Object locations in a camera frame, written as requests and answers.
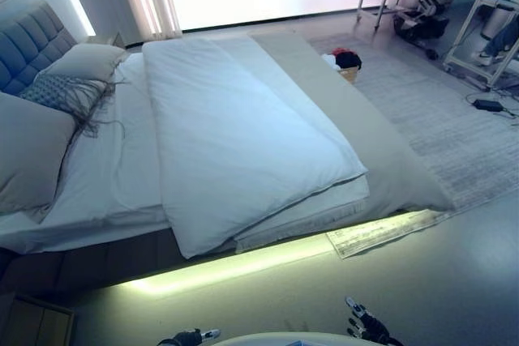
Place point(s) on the black power adapter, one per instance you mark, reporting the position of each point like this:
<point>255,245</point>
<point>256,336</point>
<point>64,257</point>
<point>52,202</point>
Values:
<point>487,104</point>

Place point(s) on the dark brown bed frame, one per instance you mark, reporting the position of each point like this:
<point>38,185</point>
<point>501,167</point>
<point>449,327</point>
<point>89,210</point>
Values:
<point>101,265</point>

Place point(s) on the small beige pillow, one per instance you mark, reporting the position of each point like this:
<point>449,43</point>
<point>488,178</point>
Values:
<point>85,60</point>

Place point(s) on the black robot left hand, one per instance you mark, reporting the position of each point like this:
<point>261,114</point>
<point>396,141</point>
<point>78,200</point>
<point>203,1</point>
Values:
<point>188,338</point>

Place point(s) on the white sneaker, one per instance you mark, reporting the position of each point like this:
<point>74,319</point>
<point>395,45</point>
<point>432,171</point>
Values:
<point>488,58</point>

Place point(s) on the large beige pillow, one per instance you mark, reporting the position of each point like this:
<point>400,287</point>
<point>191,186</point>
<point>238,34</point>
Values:
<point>28,151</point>

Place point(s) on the white frame cart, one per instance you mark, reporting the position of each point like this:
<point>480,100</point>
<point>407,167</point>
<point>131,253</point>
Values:
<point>466,38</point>

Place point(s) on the red garment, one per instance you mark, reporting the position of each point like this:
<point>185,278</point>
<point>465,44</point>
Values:
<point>341,52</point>

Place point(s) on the black garment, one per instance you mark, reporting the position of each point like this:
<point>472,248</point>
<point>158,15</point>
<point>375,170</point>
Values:
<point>348,60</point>

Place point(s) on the patterned fringed cushion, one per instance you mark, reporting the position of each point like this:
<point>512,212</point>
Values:
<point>61,88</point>

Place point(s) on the blue jeans person leg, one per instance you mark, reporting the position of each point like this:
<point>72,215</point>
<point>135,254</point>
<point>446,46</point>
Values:
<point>503,36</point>

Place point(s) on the tan laundry basket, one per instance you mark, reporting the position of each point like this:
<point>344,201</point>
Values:
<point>350,74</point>

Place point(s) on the white duvet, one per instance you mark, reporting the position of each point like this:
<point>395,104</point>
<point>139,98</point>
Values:
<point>243,119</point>

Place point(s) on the white bed sheet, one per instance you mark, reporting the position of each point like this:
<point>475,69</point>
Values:
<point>113,159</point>

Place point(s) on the grey tufted headboard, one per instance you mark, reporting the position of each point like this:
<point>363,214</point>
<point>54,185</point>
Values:
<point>28,46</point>

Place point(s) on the white garment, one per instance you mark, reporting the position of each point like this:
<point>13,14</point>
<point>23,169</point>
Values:
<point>329,61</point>

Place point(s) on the black white wheeled robot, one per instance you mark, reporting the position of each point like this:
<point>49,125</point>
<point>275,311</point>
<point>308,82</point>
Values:
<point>421,1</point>

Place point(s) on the grey striped rug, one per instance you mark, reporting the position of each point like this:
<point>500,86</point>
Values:
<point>446,139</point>

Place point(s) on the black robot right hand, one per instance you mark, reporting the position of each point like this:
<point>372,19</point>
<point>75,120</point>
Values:
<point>371,330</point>

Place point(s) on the large wooden nightstand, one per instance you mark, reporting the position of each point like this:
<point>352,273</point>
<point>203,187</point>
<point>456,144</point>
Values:
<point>36,323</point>

